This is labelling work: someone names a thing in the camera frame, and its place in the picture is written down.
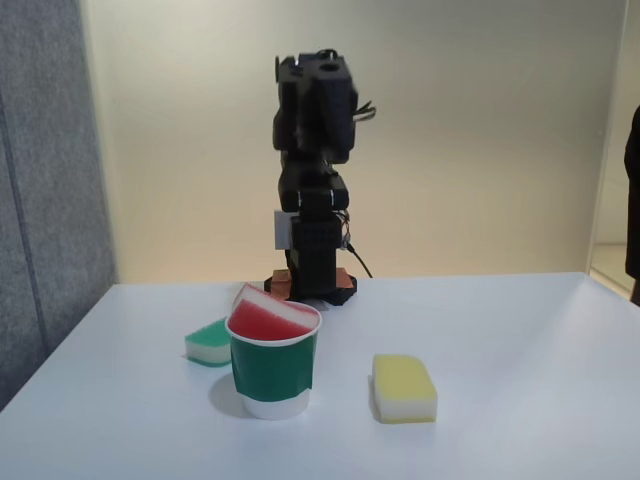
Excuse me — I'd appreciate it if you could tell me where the red sponge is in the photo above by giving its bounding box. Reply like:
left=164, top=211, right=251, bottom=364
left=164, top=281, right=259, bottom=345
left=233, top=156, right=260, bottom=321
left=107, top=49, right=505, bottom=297
left=228, top=282, right=321, bottom=342

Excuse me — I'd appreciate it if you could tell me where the green sponge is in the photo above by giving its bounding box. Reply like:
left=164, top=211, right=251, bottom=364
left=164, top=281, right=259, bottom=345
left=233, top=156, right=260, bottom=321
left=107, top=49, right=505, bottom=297
left=183, top=315, right=234, bottom=369

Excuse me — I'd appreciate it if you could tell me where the white paper cup green band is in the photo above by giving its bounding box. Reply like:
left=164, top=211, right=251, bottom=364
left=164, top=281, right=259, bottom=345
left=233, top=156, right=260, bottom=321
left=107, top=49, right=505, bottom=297
left=224, top=307, right=321, bottom=420

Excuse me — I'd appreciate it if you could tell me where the gray partition panel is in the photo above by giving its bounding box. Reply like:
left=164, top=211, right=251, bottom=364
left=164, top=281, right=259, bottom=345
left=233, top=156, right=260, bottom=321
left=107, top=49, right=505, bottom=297
left=0, top=0, right=119, bottom=411

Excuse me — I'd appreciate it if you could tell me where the yellow sponge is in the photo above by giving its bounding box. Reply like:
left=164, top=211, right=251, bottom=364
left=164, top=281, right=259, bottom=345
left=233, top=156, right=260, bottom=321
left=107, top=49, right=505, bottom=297
left=370, top=353, right=439, bottom=425

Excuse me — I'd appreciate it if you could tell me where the person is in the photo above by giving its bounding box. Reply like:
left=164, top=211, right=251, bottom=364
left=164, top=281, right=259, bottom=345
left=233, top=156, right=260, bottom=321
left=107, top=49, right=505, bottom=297
left=623, top=103, right=640, bottom=307

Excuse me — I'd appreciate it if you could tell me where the black power cable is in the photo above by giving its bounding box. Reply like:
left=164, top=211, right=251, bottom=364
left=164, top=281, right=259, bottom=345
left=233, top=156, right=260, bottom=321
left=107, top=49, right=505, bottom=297
left=346, top=241, right=375, bottom=280

